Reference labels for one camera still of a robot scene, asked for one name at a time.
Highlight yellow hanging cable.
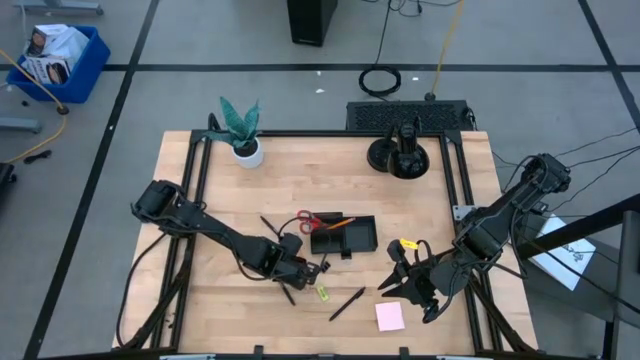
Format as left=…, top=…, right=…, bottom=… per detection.
left=0, top=47, right=70, bottom=166
left=430, top=0, right=466, bottom=97

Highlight grey cart leg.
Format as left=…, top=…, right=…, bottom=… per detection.
left=12, top=0, right=105, bottom=17
left=0, top=117, right=42, bottom=134

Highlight black perforated computer case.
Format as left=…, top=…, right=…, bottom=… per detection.
left=345, top=99, right=475, bottom=134

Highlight white paper sheet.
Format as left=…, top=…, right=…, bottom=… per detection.
left=528, top=214, right=598, bottom=292

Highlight black coiled cable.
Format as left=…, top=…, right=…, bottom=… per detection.
left=357, top=0, right=403, bottom=99

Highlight thin black floor cable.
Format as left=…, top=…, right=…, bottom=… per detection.
left=564, top=147, right=640, bottom=202
left=554, top=127, right=640, bottom=160

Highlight black computer tower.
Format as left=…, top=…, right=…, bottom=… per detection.
left=286, top=0, right=339, bottom=48

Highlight yellow pencil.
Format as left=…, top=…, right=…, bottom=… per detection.
left=325, top=216, right=357, bottom=231

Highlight black desk lamp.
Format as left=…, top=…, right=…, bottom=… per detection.
left=366, top=117, right=431, bottom=180

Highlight small white printed box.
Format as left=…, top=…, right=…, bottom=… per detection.
left=20, top=55, right=72, bottom=86

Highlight black mesh desk organizer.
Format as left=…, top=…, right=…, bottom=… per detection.
left=308, top=212, right=379, bottom=254

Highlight blue plastic bin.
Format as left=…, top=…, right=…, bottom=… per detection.
left=5, top=24, right=112, bottom=105

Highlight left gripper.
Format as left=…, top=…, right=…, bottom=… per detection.
left=269, top=231, right=325, bottom=292

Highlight large white printed box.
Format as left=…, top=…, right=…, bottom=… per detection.
left=22, top=23, right=91, bottom=64

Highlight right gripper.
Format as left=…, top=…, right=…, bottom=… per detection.
left=376, top=238, right=454, bottom=325

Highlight red handled scissors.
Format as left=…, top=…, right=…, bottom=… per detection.
left=295, top=209, right=331, bottom=236

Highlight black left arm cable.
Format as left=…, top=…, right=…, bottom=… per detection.
left=277, top=215, right=302, bottom=239

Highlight grey metal post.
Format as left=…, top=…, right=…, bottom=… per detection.
left=610, top=209, right=640, bottom=360

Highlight black diagonal frame beam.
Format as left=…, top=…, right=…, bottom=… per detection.
left=514, top=192, right=640, bottom=261

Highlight pink sticky note pad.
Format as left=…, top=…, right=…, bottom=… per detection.
left=374, top=300, right=407, bottom=333

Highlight green plant in white pot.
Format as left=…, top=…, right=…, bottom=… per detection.
left=207, top=95, right=265, bottom=170

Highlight small black floor object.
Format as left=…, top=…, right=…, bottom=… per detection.
left=23, top=149, right=53, bottom=165

